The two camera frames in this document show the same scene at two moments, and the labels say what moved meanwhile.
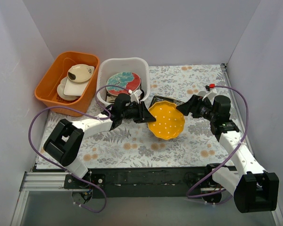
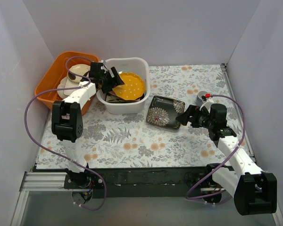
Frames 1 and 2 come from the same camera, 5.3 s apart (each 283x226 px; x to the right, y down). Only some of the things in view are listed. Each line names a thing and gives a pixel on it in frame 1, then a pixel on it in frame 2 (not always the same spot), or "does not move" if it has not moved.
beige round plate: x=80 y=73 does not move
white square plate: x=72 y=88 does not move
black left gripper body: x=139 y=112 → x=107 y=80
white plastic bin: x=108 y=67 does not move
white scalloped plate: x=60 y=90 does not move
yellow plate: x=170 y=121 → x=133 y=88
